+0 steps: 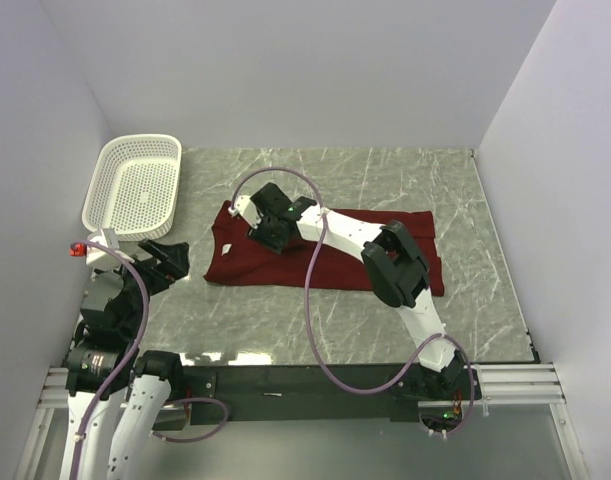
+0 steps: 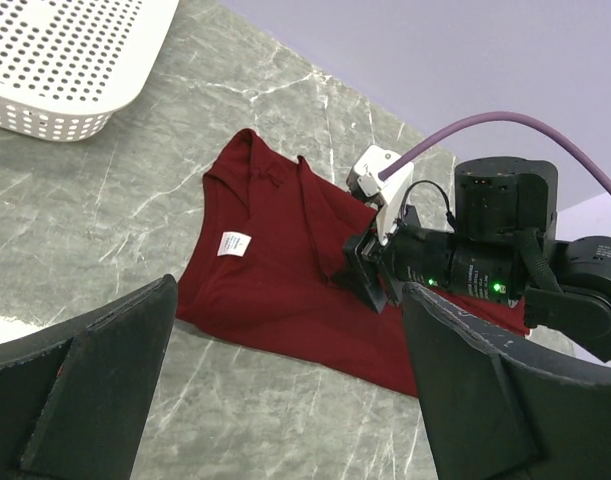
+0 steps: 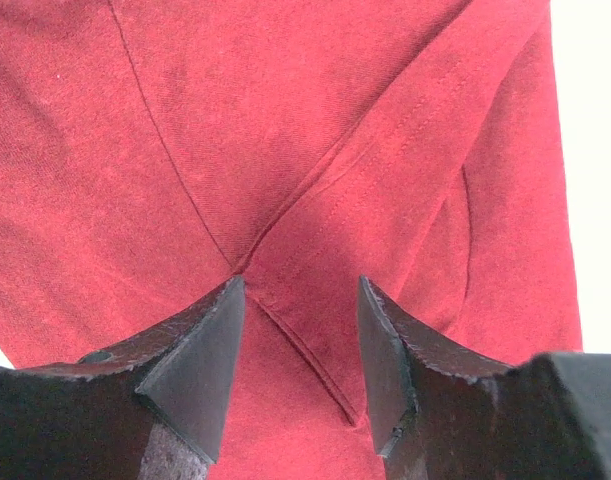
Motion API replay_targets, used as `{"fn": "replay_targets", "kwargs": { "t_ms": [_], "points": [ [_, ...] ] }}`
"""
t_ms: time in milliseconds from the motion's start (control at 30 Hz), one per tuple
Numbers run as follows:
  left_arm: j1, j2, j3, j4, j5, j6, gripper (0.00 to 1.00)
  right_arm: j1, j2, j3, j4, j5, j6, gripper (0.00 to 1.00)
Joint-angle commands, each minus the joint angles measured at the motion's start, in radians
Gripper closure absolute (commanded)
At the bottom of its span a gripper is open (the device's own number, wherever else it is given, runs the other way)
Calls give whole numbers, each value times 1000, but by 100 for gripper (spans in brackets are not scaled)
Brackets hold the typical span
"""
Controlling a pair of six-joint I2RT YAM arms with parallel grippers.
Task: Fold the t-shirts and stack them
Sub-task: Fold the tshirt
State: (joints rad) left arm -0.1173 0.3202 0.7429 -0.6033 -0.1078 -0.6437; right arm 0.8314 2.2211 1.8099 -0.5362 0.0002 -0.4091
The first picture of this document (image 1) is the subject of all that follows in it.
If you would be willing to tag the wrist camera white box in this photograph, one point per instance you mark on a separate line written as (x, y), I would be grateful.
(245, 208)
(101, 251)

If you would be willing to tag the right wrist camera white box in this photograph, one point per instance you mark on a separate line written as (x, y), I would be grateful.
(245, 208)

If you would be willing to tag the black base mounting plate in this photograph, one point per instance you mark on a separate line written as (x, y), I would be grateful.
(304, 392)

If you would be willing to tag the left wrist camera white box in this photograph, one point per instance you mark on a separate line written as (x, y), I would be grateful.
(101, 251)

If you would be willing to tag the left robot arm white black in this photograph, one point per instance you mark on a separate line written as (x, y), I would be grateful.
(115, 392)

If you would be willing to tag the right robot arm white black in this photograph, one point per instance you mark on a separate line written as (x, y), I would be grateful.
(396, 268)

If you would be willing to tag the dark red t shirt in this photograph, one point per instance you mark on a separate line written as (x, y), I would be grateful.
(239, 261)

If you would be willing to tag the white perforated plastic basket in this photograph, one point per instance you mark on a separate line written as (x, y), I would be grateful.
(134, 187)

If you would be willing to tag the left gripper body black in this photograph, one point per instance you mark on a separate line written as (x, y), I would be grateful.
(158, 276)

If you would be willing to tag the aluminium frame rail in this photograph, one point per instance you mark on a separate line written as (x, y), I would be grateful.
(501, 384)

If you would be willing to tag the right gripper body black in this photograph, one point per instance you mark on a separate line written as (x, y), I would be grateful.
(268, 236)

